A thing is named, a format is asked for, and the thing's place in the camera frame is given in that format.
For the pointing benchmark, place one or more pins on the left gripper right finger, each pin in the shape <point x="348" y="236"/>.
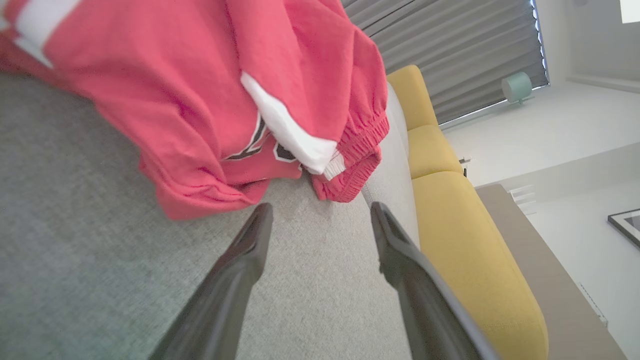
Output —
<point x="425" y="300"/>

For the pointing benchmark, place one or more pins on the long grey sofa seat cushion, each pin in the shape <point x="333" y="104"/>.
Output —
<point x="395" y="200"/>

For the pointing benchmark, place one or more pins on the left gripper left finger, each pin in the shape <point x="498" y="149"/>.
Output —
<point x="220" y="300"/>

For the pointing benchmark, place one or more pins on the red white basketball jersey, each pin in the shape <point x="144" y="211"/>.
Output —
<point x="150" y="100"/>

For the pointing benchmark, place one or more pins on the narrow yellow sofa backrest cushion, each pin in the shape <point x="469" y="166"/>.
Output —
<point x="432" y="150"/>

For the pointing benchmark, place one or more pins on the short grey sofa seat cushion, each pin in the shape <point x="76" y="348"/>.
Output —
<point x="396" y="107"/>

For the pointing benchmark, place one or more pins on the wide yellow sofa backrest cushion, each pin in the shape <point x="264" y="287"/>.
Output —
<point x="475" y="260"/>

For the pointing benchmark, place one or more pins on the yellow sofa corner backrest cushion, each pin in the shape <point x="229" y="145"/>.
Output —
<point x="412" y="95"/>

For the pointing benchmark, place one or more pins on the black framed picture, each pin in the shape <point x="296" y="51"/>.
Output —
<point x="627" y="225"/>

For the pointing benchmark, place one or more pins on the grey pleated curtain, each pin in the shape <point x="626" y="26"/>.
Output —
<point x="460" y="45"/>

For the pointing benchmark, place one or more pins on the white slatted rack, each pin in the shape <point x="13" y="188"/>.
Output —
<point x="522" y="200"/>

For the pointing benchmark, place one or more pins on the beige partition panel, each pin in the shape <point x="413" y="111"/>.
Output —
<point x="550" y="280"/>

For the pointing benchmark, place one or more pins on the mint green lamp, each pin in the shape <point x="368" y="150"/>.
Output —
<point x="516" y="86"/>

